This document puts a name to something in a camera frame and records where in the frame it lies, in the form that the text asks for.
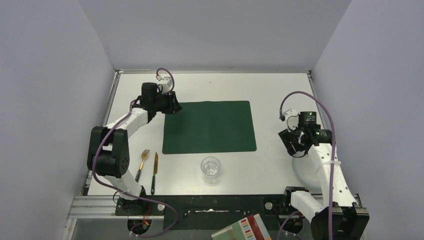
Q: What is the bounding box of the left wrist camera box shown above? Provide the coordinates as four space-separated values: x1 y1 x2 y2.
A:
158 76 174 94

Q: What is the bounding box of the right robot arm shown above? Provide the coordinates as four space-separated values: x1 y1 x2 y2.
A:
278 109 370 240

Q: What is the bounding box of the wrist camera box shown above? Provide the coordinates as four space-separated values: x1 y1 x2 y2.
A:
283 108 299 124
158 76 174 94

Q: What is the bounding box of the white plate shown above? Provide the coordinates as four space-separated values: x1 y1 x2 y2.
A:
292 155 322 193

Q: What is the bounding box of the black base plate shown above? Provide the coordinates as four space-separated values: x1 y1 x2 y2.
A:
115 194 294 231

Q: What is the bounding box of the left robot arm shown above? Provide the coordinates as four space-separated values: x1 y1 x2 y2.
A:
87 82 182 204

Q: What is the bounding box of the gold knife black handle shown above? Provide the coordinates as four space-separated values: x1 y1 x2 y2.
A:
150 152 159 195

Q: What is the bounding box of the colourful booklet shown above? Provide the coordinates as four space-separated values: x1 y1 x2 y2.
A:
211 214 272 240

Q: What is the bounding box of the clear plastic cup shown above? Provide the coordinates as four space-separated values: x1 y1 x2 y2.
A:
200 156 221 185

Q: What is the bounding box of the green placemat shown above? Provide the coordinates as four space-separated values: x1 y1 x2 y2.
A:
162 100 257 155

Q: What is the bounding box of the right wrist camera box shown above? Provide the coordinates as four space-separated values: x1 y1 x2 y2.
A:
283 108 299 124

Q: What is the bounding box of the gold fork black handle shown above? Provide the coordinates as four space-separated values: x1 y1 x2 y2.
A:
135 149 150 182

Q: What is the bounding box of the aluminium frame rail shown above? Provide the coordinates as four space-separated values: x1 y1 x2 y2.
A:
66 194 365 220

